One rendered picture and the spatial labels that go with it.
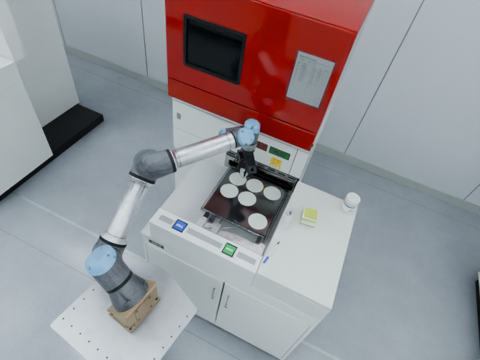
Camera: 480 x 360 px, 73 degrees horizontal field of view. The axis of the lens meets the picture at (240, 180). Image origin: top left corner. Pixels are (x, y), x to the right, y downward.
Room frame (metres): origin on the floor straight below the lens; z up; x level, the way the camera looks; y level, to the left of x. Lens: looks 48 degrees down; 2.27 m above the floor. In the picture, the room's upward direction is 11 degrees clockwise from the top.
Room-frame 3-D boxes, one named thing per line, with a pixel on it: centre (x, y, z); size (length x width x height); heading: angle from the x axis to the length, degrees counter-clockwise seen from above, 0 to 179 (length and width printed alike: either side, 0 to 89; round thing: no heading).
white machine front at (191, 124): (1.38, 0.07, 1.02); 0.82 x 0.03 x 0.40; 74
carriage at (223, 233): (0.86, 0.00, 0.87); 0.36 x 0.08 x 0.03; 74
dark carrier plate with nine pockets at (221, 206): (1.11, -0.06, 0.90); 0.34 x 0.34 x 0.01; 74
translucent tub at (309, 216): (0.99, -0.37, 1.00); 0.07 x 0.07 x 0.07; 83
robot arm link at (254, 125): (1.20, 0.00, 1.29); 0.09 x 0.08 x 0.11; 122
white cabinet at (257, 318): (0.99, -0.11, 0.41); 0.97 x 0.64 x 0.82; 74
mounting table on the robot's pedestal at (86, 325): (0.45, 0.34, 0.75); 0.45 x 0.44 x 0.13; 155
